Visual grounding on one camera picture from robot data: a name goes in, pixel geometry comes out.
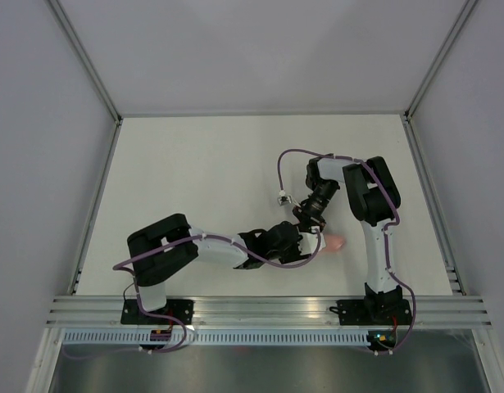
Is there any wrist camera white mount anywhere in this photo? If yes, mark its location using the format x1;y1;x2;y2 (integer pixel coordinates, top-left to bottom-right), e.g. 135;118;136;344
298;227;326;255
277;190;293;206

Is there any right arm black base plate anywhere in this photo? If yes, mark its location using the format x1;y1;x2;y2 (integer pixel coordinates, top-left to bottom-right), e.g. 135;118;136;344
328;299;412;327

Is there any pink cloth napkin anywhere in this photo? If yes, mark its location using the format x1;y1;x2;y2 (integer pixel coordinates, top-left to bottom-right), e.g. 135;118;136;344
320;234;346;253

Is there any right aluminium frame post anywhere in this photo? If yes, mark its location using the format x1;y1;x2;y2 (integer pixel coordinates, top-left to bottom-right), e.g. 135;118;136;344
403;0;480;123

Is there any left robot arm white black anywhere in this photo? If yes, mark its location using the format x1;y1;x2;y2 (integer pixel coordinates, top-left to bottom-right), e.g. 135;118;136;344
127;214;311;324

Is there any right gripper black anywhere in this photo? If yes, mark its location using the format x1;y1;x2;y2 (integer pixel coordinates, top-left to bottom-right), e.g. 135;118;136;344
293;178;338;237

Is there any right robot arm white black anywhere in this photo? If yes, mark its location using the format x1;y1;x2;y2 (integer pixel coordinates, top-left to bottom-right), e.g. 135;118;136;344
293;156;402;323

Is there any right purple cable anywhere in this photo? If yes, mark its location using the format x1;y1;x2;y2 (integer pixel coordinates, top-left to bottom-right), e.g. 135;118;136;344
276;147;417;357

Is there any aluminium mounting rail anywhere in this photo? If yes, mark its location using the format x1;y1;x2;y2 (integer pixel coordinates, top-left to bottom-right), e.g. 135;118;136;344
45;296;492;330

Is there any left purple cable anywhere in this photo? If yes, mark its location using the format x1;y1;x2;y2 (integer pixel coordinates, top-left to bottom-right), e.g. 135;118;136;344
62;228;321;361

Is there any aluminium frame post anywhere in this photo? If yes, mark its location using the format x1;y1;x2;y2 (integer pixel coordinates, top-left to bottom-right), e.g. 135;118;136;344
44;0;122;124
403;0;480;123

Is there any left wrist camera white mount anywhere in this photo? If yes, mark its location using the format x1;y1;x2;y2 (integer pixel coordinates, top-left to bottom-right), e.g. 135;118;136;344
298;227;326;255

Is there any white slotted cable duct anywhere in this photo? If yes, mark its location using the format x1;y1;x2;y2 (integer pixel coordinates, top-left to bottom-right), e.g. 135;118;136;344
62;327;369;347

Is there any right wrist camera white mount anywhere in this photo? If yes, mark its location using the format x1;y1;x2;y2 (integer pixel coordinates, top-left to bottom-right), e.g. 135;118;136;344
277;190;293;206

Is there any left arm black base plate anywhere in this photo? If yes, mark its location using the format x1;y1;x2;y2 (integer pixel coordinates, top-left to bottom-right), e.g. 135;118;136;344
120;299;194;326

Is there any left aluminium frame post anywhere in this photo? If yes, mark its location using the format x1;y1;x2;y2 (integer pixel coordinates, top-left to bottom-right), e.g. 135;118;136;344
44;0;122;124

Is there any purple cable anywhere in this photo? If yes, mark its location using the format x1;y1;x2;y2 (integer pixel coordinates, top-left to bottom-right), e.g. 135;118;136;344
276;147;417;357
62;228;321;361

